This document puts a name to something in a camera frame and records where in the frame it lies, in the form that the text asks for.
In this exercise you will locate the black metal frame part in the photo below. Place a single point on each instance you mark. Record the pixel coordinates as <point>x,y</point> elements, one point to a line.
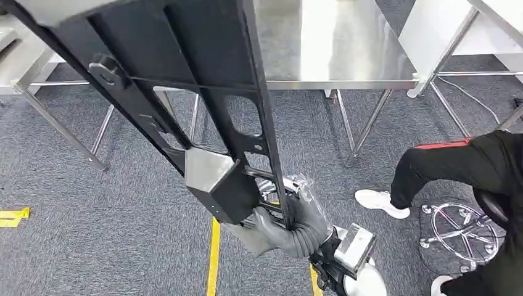
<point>212,49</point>

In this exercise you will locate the clear plastic film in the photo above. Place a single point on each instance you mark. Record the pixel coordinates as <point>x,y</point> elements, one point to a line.
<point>308,196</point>

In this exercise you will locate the yellow floor tape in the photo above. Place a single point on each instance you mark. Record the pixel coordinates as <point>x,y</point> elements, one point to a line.
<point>12,216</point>
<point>315,284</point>
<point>213,261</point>

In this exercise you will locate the white shoe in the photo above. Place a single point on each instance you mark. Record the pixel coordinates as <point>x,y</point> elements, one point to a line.
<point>439,287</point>
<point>378,201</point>

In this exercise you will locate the steel bench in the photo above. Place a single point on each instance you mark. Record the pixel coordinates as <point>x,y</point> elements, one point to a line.
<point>24,61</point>
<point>429,28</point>
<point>347,49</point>

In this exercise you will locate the person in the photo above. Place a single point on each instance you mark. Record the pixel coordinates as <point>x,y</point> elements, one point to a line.
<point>470,163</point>

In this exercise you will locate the office chair with chrome base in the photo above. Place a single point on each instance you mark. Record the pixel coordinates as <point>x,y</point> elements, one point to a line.
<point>463,233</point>

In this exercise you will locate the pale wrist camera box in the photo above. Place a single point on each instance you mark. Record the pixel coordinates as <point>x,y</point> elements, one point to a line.
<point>354,249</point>

